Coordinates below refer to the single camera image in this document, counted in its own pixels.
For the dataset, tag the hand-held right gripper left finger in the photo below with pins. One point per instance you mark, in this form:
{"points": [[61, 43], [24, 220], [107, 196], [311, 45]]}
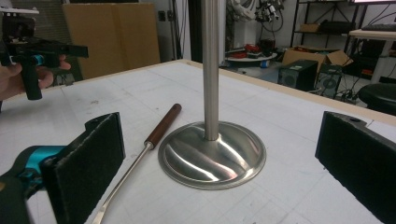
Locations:
{"points": [[84, 168]]}

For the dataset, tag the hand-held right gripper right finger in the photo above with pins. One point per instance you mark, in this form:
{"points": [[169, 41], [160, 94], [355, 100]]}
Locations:
{"points": [[358, 158]]}

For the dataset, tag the large cardboard sheet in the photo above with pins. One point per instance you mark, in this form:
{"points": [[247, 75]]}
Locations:
{"points": [[118, 37]]}

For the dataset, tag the black stool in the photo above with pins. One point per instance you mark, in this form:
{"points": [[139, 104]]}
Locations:
{"points": [[378, 97]]}

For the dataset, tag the black computer tower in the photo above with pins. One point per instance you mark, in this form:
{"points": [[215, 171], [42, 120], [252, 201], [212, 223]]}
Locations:
{"points": [[297, 74], [329, 81]]}

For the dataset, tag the open cardboard box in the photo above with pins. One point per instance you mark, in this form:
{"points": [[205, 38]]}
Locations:
{"points": [[311, 56]]}

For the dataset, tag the stainless steel stand round base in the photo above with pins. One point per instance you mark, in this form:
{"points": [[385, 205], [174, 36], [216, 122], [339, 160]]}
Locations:
{"points": [[211, 155]]}

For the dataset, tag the black bag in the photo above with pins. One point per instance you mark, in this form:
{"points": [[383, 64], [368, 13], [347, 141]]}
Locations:
{"points": [[337, 27]]}

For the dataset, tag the black keyboard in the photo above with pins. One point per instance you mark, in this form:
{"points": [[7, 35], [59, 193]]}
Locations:
{"points": [[378, 27]]}

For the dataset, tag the small cardboard box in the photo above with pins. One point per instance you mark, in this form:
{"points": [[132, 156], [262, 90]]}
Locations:
{"points": [[309, 28]]}

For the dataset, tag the round white table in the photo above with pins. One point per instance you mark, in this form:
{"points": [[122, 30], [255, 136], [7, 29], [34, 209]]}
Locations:
{"points": [[249, 58]]}

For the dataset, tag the black metal shelf rack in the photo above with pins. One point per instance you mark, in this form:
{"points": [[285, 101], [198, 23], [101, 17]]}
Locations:
{"points": [[336, 9]]}

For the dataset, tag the red tool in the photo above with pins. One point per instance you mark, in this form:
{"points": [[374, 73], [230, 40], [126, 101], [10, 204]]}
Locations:
{"points": [[252, 49]]}

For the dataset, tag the white robot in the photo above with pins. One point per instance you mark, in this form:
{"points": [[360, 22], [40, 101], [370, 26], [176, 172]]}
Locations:
{"points": [[241, 11]]}

